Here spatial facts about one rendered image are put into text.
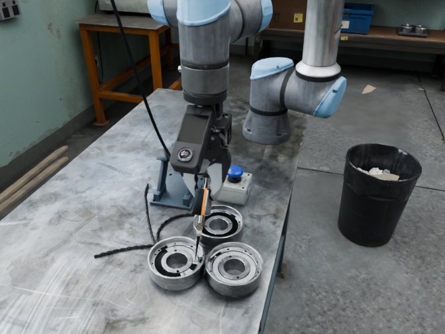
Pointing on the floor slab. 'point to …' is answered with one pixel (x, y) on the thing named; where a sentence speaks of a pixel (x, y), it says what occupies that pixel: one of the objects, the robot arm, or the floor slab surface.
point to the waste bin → (375, 192)
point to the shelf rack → (379, 42)
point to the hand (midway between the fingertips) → (203, 195)
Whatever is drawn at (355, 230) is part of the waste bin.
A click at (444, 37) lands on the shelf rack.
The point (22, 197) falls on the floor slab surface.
